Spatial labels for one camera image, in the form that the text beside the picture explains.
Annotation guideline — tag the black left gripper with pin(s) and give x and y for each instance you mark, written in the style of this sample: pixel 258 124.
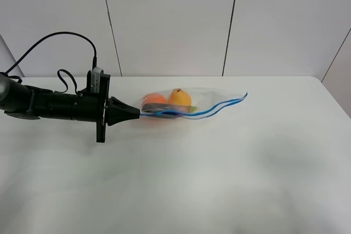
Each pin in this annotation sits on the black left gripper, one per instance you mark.
pixel 91 106

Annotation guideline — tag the clear zip bag blue seal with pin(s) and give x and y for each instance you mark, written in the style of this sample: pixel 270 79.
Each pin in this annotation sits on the clear zip bag blue seal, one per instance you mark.
pixel 209 101

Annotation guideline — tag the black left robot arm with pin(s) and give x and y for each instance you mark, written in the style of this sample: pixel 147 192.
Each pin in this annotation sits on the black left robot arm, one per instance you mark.
pixel 29 102

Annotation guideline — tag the purple eggplant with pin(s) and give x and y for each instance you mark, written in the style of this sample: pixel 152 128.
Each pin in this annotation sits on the purple eggplant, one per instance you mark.
pixel 166 111

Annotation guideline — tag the orange fruit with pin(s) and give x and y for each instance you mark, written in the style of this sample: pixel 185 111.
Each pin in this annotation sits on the orange fruit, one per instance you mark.
pixel 154 98

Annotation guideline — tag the yellow pear fruit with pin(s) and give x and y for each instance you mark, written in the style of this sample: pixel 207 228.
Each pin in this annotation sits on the yellow pear fruit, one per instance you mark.
pixel 179 97

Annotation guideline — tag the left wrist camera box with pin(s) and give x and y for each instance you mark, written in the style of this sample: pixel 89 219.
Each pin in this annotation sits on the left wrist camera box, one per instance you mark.
pixel 93 79

